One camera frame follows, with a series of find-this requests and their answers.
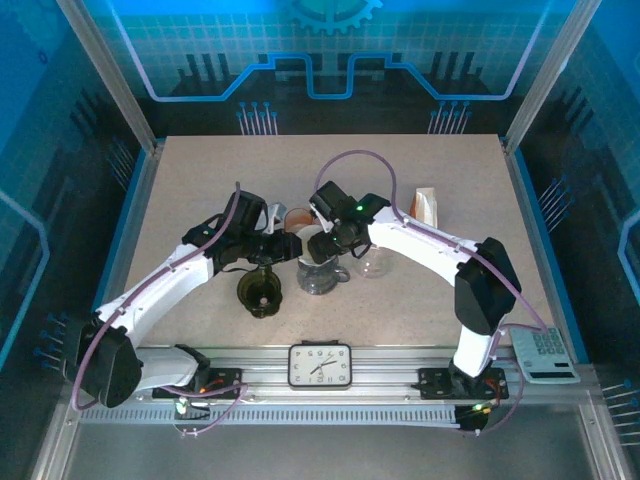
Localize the orange white filter box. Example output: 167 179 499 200
409 186 442 227

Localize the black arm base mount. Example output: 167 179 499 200
417 367 510 401
152 367 244 401

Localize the light grey calculator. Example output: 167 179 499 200
509 324 582 385

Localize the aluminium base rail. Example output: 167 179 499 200
134 344 521 406

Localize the black rectangular analog clock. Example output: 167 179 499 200
287 343 353 390

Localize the aluminium frame post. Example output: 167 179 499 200
502 0 604 151
57 0 166 151

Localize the aluminium table side rail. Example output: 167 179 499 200
92 139 169 321
499 137 589 364

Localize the orange transparent coffee dripper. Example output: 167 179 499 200
283 207 321 234

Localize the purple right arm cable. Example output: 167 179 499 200
315 149 549 437

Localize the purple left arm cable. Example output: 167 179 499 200
72 180 250 439

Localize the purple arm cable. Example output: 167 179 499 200
72 180 250 439
315 149 549 437

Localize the clear plastic coffee dripper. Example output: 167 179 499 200
353 247 396 279

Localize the slotted grey cable duct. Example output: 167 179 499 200
79 405 461 429

